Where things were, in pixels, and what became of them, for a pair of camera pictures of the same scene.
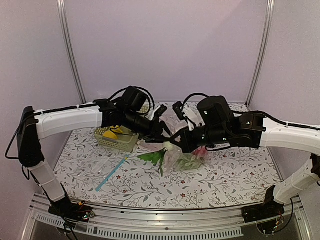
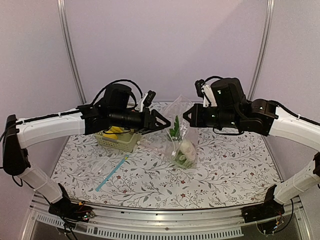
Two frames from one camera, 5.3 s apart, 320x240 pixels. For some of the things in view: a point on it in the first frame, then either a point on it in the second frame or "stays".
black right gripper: [186, 145] → [197, 120]
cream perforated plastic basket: [126, 141] stays
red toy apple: [201, 151] → [191, 153]
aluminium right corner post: [270, 8] stays
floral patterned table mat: [93, 174] stays
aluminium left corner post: [62, 7] stays
